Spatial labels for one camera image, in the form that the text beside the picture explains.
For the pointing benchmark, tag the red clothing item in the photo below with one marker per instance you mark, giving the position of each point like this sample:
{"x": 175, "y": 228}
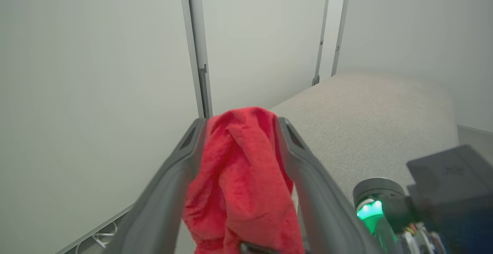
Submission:
{"x": 242, "y": 184}

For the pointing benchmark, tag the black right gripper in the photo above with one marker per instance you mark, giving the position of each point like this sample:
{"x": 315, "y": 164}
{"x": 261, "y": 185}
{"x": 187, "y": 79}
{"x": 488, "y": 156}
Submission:
{"x": 375, "y": 190}

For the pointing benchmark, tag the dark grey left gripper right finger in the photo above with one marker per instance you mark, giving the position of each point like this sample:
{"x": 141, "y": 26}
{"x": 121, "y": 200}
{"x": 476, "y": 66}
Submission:
{"x": 319, "y": 207}

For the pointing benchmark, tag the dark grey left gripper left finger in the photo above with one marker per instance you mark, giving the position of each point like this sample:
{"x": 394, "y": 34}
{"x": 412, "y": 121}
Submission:
{"x": 161, "y": 204}

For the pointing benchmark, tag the thin grey wall profile strip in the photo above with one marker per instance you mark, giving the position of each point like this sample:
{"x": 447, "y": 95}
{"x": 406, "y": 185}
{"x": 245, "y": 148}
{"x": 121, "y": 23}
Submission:
{"x": 341, "y": 22}
{"x": 322, "y": 34}

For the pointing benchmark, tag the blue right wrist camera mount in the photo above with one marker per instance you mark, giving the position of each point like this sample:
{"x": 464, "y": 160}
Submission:
{"x": 470, "y": 238}

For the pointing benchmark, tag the wide grey wall profile strip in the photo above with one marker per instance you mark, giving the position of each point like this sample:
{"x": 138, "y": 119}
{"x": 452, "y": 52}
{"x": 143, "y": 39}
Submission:
{"x": 196, "y": 46}

